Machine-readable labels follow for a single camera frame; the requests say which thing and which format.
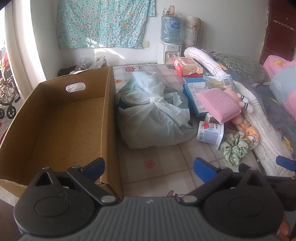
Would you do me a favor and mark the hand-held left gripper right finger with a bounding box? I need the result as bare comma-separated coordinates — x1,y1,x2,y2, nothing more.
179,158,266,206

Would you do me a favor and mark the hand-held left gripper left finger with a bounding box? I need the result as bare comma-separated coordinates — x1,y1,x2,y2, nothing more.
29,158,121,206

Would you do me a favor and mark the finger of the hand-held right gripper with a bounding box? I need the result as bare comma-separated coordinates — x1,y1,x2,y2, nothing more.
276,155,296,173
264,175,296,189

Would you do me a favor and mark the white yogurt cup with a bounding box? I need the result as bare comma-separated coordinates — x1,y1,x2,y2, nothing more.
196,120,225,146

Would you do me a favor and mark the green floral scrunchie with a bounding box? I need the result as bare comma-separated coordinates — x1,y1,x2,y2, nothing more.
219,132,250,166

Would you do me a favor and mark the orange striped doll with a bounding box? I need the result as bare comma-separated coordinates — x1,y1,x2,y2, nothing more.
236,122,261,149

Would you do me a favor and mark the brown cardboard box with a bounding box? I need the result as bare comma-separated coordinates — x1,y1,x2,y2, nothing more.
0,65,124,202

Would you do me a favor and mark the pink sponge cloth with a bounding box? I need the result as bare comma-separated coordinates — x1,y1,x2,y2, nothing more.
196,88,242,123

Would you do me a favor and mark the blue wet wipes pack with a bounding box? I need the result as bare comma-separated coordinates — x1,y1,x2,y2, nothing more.
183,83,219,117

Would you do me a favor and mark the pink plush toy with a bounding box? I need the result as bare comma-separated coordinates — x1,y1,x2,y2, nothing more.
223,89,255,126

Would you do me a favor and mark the grey bed sheet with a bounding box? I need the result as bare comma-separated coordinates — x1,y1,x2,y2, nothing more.
229,70,296,154

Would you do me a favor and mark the white tied plastic bag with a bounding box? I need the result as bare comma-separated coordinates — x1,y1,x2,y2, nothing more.
116,71,199,149

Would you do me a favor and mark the pink patchwork blanket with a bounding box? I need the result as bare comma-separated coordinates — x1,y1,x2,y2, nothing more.
262,55,296,114

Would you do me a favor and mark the dark cloth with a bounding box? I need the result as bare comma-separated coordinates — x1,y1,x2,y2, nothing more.
58,65,80,77

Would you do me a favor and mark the clear plastic bag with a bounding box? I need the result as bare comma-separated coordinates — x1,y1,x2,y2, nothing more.
89,56,107,70

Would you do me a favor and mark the red wet wipes pack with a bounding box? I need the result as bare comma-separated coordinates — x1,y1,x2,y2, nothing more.
172,56,204,77

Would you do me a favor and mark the grey leaf-print pillow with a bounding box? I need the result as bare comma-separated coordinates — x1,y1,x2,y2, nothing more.
210,52,271,85

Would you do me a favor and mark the white rolled quilt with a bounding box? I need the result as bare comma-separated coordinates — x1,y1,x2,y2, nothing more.
184,46,286,177

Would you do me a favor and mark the wheelchair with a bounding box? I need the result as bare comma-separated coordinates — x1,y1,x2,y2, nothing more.
0,46,23,120

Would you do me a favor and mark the white water dispenser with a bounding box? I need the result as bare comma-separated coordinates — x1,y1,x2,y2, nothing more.
157,41,184,65

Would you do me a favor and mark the dark red door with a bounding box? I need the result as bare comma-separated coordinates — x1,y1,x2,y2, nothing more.
259,0,296,65

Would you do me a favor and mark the rolled printed mat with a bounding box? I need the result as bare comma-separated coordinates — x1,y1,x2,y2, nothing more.
184,16,201,48

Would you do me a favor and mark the white hook rack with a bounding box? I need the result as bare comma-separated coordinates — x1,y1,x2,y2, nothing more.
273,20,296,32

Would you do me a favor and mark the blue water jug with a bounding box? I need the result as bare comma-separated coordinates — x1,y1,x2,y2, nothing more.
161,13,183,44

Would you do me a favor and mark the teal floral wall cloth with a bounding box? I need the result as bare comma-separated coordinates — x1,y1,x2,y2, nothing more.
56,0,157,49

